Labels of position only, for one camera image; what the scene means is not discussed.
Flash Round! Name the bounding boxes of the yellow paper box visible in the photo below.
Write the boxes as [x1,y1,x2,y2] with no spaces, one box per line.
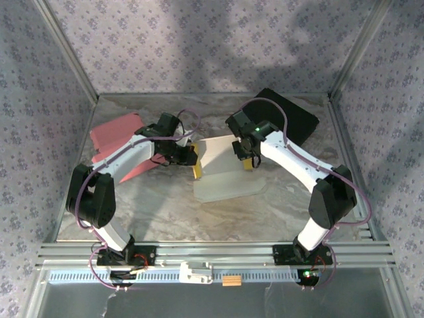
[191,134,268,203]

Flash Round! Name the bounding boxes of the pink paper box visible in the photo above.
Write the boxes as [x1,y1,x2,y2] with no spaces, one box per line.
[89,112,160,185]

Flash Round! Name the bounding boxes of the black hard case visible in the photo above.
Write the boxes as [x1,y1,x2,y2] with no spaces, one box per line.
[253,87,321,146]

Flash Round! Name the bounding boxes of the circuit board with green light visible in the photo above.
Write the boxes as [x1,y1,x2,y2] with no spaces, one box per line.
[296,268,324,288]

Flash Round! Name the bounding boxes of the black controller board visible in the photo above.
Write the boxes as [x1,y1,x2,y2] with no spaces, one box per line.
[109,270,140,288]

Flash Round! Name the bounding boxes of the grey metal base panel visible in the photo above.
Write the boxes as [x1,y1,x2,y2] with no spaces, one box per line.
[26,266,410,318]

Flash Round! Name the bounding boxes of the purple robot arm cable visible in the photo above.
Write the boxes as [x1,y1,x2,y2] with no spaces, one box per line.
[75,108,202,293]
[238,98,372,292]

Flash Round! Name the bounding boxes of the aluminium side rail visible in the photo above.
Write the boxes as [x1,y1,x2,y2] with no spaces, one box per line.
[326,94,388,242]
[49,95,100,242]

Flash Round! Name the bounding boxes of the aluminium rail beam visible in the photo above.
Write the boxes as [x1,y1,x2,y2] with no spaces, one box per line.
[36,240,397,268]

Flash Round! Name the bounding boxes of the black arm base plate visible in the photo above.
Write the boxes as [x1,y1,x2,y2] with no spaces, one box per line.
[272,244,334,266]
[95,244,157,266]

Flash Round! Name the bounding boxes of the white slotted cable duct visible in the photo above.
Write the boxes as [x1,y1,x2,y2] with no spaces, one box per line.
[48,268,302,284]

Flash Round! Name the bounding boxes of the white plastic bracket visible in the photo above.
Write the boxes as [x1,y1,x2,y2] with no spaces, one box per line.
[178,261,213,285]

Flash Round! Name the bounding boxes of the aluminium frame post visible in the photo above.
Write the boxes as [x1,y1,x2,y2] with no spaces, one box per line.
[329,0,396,100]
[32,0,100,100]

